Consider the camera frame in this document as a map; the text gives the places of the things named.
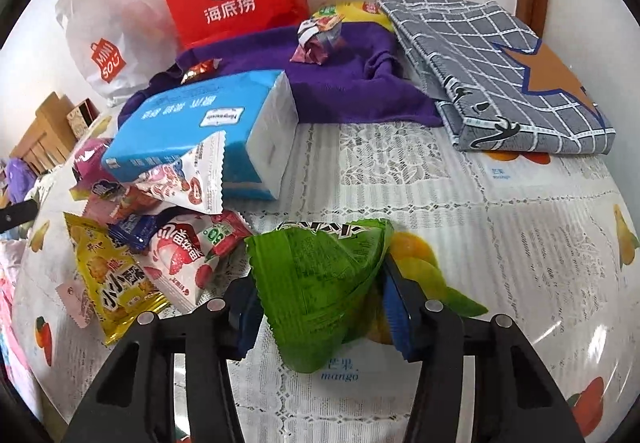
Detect pink red snack packet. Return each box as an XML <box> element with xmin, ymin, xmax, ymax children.
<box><xmin>82</xmin><ymin>185</ymin><xmax>163</xmax><ymax>224</ymax></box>

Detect fruit print lace tablecloth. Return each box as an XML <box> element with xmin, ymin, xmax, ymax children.
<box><xmin>10</xmin><ymin>98</ymin><xmax>640</xmax><ymax>443</ymax></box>

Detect yellow snack bag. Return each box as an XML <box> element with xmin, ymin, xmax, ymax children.
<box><xmin>307</xmin><ymin>0</ymin><xmax>396</xmax><ymax>31</ymax></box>

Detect small blue snack packet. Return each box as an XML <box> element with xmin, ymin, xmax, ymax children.
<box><xmin>107</xmin><ymin>212</ymin><xmax>160</xmax><ymax>251</ymax></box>

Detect small patterned box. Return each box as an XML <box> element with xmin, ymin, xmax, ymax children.
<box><xmin>66</xmin><ymin>98</ymin><xmax>100</xmax><ymax>140</ymax></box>

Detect pink printed cloth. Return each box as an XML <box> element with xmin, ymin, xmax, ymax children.
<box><xmin>0</xmin><ymin>243</ymin><xmax>32</xmax><ymax>399</ymax></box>

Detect yellow biscuit snack packet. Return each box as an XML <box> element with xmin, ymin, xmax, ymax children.
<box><xmin>64</xmin><ymin>212</ymin><xmax>172</xmax><ymax>348</ymax></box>

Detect white strawberry print snack packet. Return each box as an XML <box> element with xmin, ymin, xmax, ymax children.
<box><xmin>132</xmin><ymin>130</ymin><xmax>228</xmax><ymax>214</ymax></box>
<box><xmin>137</xmin><ymin>209</ymin><xmax>253</xmax><ymax>315</ymax></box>

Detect green snack packet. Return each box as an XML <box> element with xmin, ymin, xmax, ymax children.
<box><xmin>244</xmin><ymin>219</ymin><xmax>396</xmax><ymax>376</ymax></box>

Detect shiny red gold snack packet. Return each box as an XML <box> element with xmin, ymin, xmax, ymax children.
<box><xmin>180</xmin><ymin>59</ymin><xmax>221</xmax><ymax>84</ymax></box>

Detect blue tissue pack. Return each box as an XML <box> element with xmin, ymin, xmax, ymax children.
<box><xmin>101</xmin><ymin>69</ymin><xmax>300</xmax><ymax>201</ymax></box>

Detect white red snack packet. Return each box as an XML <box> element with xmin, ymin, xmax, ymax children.
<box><xmin>291</xmin><ymin>15</ymin><xmax>347</xmax><ymax>66</ymax></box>

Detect purple plastic bag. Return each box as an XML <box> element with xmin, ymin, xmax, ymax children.
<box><xmin>2</xmin><ymin>158</ymin><xmax>38</xmax><ymax>204</ymax></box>

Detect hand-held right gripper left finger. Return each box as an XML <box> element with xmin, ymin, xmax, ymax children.
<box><xmin>62</xmin><ymin>275</ymin><xmax>264</xmax><ymax>443</ymax></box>

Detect wooden blocks stack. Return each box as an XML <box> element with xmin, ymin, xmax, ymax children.
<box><xmin>10</xmin><ymin>92</ymin><xmax>76</xmax><ymax>174</ymax></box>

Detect pale pink snack packet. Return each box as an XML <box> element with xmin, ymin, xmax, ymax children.
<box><xmin>55</xmin><ymin>280</ymin><xmax>96</xmax><ymax>329</ymax></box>

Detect purple snack packet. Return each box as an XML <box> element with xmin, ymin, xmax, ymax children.
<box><xmin>70</xmin><ymin>138</ymin><xmax>118</xmax><ymax>201</ymax></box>

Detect grey checked cloth with star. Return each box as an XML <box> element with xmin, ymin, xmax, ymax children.
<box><xmin>377</xmin><ymin>0</ymin><xmax>616</xmax><ymax>156</ymax></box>

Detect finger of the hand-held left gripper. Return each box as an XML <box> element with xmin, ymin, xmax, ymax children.
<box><xmin>0</xmin><ymin>199</ymin><xmax>40</xmax><ymax>233</ymax></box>

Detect purple cloth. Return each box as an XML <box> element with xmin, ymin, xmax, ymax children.
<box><xmin>117</xmin><ymin>20</ymin><xmax>443</xmax><ymax>128</ymax></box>

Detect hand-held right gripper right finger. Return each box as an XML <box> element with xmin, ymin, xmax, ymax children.
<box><xmin>381</xmin><ymin>257</ymin><xmax>583</xmax><ymax>443</ymax></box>

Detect white plastic bag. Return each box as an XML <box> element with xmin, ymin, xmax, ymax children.
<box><xmin>54</xmin><ymin>0</ymin><xmax>178</xmax><ymax>108</ymax></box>

